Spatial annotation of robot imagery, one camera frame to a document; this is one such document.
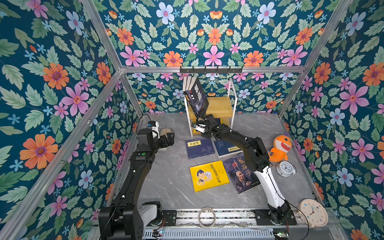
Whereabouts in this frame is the navy book small label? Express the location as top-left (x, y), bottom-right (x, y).
top-left (214, 140), bottom-right (243, 158)

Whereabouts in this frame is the dark blue yellow-label book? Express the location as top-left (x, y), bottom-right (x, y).
top-left (185, 138), bottom-right (216, 159)

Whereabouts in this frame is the black wolf cover book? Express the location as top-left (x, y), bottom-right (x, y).
top-left (194, 77), bottom-right (209, 118)

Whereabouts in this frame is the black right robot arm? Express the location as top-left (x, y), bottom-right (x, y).
top-left (191, 115), bottom-right (292, 225)

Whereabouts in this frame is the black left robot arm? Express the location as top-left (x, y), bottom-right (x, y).
top-left (99, 128), bottom-right (175, 240)

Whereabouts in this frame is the yellow book in shelf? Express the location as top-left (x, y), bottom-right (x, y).
top-left (191, 120), bottom-right (205, 135)

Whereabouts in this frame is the black book on shelf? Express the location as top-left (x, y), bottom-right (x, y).
top-left (183, 76), bottom-right (198, 116)

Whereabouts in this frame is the yellow cartoon cover book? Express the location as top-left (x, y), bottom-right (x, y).
top-left (190, 161), bottom-right (230, 192)

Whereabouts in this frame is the orange shark plush toy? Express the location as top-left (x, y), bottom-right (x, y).
top-left (269, 135), bottom-right (293, 163)

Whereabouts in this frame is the white alarm clock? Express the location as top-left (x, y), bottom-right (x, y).
top-left (276, 161), bottom-right (297, 178)

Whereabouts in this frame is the clear tape roll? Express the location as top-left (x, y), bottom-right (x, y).
top-left (198, 207), bottom-right (217, 230)

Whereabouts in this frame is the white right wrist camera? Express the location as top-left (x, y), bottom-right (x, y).
top-left (192, 123), bottom-right (206, 133)

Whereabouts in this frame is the wooden white-frame bookshelf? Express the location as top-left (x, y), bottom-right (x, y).
top-left (184, 79), bottom-right (238, 137)

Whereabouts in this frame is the black hook rail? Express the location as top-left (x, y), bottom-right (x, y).
top-left (179, 66), bottom-right (243, 75)

